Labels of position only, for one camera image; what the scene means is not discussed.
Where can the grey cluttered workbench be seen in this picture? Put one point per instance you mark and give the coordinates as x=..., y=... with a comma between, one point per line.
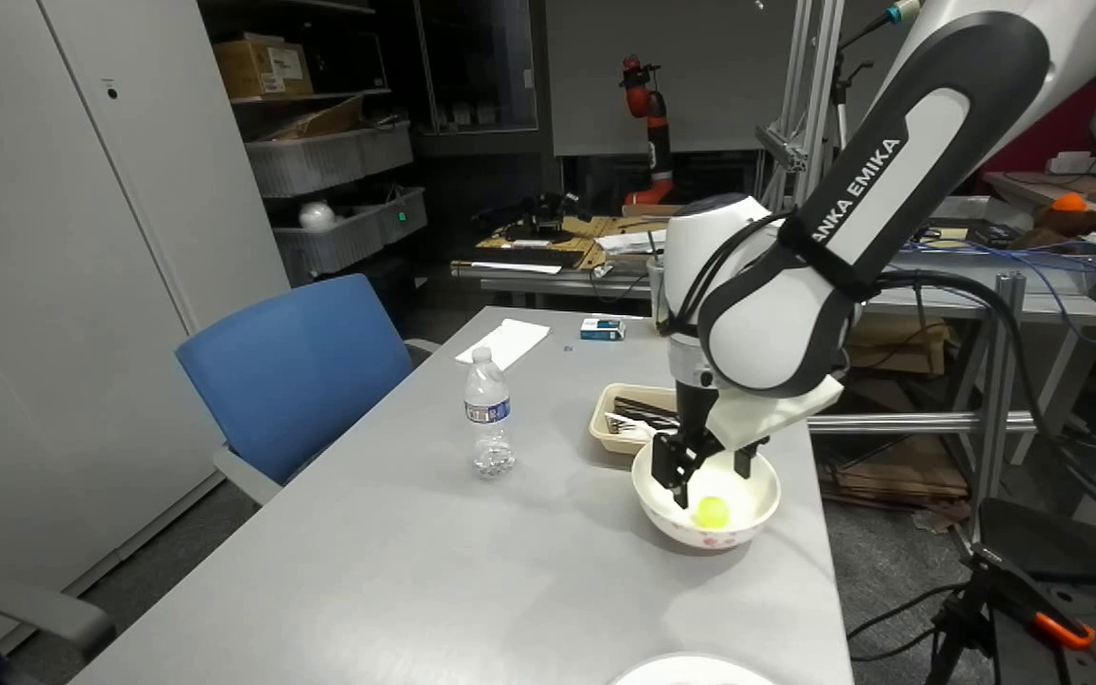
x=572, y=286

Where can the tall aluminium extrusion frame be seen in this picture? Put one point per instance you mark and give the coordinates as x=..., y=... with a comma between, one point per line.
x=815, y=77

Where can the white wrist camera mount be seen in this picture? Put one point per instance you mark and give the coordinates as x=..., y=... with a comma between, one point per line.
x=779, y=412

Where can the red and black figure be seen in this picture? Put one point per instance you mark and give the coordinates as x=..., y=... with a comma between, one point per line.
x=643, y=119

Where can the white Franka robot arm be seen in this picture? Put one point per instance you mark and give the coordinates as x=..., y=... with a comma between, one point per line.
x=761, y=328

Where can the grey storage bin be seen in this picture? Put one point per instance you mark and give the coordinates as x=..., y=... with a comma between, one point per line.
x=319, y=157
x=344, y=234

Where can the white foam plate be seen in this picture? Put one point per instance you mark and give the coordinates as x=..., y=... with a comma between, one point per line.
x=694, y=672

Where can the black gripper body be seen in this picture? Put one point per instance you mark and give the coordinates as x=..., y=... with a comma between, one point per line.
x=704, y=412

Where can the brown cardboard pieces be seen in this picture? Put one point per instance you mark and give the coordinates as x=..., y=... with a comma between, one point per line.
x=586, y=234

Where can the red seat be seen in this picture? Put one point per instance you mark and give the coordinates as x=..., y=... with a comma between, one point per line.
x=1081, y=127

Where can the clear plastic water bottle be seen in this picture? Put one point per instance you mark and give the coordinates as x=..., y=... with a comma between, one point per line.
x=489, y=412

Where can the black plastic cutlery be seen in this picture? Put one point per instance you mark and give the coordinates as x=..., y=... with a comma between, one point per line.
x=643, y=409

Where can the yellow ball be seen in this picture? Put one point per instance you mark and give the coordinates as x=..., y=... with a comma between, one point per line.
x=714, y=512

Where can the white round object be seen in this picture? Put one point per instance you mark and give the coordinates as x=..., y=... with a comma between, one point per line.
x=317, y=214

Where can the white bowl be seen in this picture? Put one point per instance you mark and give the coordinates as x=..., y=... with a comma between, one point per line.
x=760, y=509

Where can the white plastic cutlery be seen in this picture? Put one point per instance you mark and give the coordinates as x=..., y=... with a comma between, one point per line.
x=624, y=429

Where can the cardboard box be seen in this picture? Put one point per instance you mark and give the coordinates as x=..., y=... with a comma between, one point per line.
x=265, y=62

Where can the black tripod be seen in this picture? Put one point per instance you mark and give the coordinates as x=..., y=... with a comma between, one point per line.
x=951, y=643

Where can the small blue white box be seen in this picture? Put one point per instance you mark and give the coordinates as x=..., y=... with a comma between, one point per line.
x=597, y=328

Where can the beige cutlery tray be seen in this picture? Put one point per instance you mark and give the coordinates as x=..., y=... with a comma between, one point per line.
x=597, y=429

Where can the flat brown cardboard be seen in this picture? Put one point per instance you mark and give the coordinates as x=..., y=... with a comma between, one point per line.
x=895, y=481

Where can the grey metal cabinet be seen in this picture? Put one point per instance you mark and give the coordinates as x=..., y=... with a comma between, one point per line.
x=64, y=254

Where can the white paper sheet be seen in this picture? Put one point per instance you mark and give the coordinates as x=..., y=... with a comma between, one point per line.
x=502, y=339

